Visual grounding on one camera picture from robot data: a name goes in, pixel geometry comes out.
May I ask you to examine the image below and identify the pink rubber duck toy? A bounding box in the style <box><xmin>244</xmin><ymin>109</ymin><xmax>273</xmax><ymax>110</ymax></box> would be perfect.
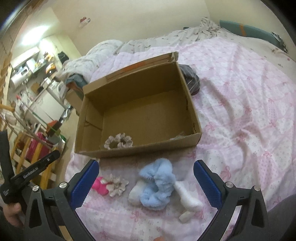
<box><xmin>92</xmin><ymin>177</ymin><xmax>109</xmax><ymax>196</ymax></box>

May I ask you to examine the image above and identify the white fluffy sock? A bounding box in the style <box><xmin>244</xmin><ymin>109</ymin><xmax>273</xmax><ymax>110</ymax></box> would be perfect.
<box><xmin>174</xmin><ymin>181</ymin><xmax>204</xmax><ymax>223</ymax></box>

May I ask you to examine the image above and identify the beige floral scrunchie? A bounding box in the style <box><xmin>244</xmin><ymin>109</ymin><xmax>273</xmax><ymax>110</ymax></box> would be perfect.
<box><xmin>104</xmin><ymin>133</ymin><xmax>133</xmax><ymax>150</ymax></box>
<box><xmin>105</xmin><ymin>174</ymin><xmax>129</xmax><ymax>197</ymax></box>

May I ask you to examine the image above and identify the person's left hand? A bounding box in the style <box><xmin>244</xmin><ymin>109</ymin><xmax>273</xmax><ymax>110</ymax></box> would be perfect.
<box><xmin>3</xmin><ymin>203</ymin><xmax>23</xmax><ymax>228</ymax></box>

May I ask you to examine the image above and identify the white rolled sock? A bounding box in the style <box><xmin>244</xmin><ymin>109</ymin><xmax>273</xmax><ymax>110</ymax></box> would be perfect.
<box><xmin>128</xmin><ymin>179</ymin><xmax>147</xmax><ymax>206</ymax></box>

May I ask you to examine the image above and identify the brown cardboard box bedside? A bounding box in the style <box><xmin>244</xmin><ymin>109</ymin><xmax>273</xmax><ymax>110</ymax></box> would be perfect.
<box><xmin>66</xmin><ymin>89</ymin><xmax>84</xmax><ymax>115</ymax></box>

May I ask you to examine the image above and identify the white washing machine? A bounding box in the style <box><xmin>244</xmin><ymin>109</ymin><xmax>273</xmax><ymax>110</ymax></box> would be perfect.
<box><xmin>10</xmin><ymin>66</ymin><xmax>30</xmax><ymax>89</ymax></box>

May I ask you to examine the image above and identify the pink floral bed quilt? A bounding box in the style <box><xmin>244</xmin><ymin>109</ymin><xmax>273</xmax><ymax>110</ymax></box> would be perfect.
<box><xmin>77</xmin><ymin>38</ymin><xmax>295</xmax><ymax>240</ymax></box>

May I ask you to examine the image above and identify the white grey floral duvet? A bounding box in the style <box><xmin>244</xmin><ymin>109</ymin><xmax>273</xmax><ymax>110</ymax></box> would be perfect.
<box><xmin>56</xmin><ymin>18</ymin><xmax>221</xmax><ymax>83</ymax></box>

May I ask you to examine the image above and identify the open cardboard box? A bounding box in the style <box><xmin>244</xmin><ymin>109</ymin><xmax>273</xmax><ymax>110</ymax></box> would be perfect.
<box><xmin>74</xmin><ymin>52</ymin><xmax>202</xmax><ymax>158</ymax></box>

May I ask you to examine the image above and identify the grey striped cloth bundle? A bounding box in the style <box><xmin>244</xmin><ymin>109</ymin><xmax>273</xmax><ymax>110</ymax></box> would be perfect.
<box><xmin>179</xmin><ymin>64</ymin><xmax>200</xmax><ymax>96</ymax></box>

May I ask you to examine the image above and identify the teal bolster pillow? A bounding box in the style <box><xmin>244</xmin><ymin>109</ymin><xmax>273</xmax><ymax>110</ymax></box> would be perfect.
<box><xmin>219</xmin><ymin>20</ymin><xmax>288</xmax><ymax>53</ymax></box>

